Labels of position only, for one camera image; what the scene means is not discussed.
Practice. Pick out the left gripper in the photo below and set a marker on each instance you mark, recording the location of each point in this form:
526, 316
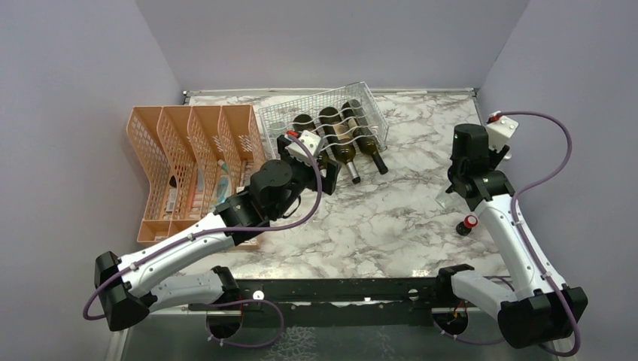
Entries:
327, 183

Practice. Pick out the green wine bottle white label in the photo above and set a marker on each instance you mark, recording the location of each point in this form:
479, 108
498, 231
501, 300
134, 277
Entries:
340, 141

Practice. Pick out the green wine bottle brown label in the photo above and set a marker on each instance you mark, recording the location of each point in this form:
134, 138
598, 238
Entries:
304, 122

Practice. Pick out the dark green wine bottle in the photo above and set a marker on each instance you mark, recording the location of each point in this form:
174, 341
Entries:
357, 123

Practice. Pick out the clear bottle silver cap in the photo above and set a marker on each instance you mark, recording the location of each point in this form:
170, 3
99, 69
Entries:
446, 199

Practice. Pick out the clear glass bottle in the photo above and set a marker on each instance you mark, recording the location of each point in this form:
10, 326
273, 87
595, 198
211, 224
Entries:
275, 130

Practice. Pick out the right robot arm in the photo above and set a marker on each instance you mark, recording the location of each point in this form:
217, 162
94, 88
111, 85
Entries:
541, 307

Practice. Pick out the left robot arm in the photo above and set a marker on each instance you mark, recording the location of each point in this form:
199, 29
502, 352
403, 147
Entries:
283, 194

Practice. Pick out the orange plastic file organizer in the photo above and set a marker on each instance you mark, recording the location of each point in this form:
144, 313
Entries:
195, 157

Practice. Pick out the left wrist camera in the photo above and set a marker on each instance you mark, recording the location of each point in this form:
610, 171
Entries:
302, 146

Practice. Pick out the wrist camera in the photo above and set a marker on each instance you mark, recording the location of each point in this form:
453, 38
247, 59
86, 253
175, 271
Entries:
302, 146
500, 129

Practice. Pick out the white wire wine rack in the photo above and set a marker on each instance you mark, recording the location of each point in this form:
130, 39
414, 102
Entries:
312, 105

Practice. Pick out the black mounting rail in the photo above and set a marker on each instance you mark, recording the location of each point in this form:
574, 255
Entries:
336, 302

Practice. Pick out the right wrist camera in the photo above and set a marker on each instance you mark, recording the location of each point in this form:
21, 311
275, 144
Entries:
500, 129

